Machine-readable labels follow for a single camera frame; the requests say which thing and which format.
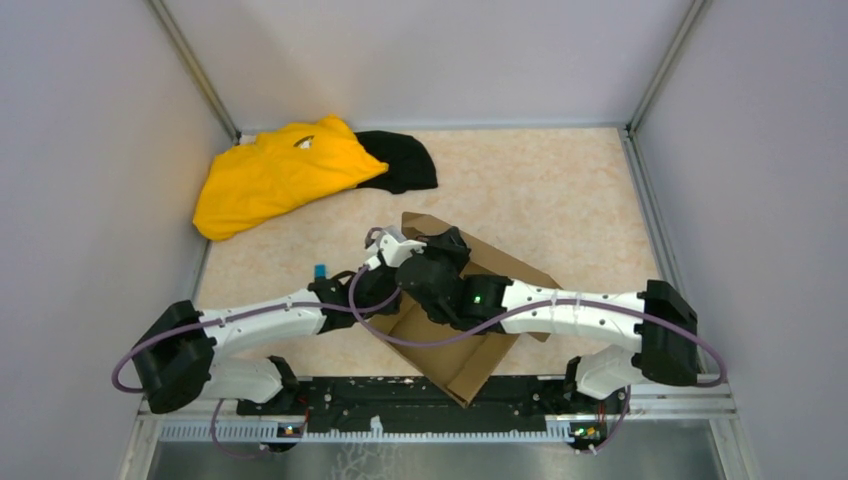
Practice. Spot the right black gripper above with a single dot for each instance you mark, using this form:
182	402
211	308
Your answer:
448	243

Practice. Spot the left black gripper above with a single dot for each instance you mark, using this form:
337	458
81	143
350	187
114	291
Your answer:
391	305

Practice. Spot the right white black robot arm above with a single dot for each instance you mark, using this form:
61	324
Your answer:
650	334

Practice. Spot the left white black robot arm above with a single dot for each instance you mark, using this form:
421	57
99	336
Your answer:
190	354

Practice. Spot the black blue marker pen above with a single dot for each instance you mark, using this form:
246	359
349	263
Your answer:
320	272

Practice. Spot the black cloth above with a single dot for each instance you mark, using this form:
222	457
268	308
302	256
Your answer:
410	165

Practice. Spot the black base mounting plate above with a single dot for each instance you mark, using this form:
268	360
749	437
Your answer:
415	405

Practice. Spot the yellow shirt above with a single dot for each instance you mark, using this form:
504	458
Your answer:
279	172

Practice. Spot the aluminium frame rail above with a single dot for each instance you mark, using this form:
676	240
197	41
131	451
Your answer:
206	419

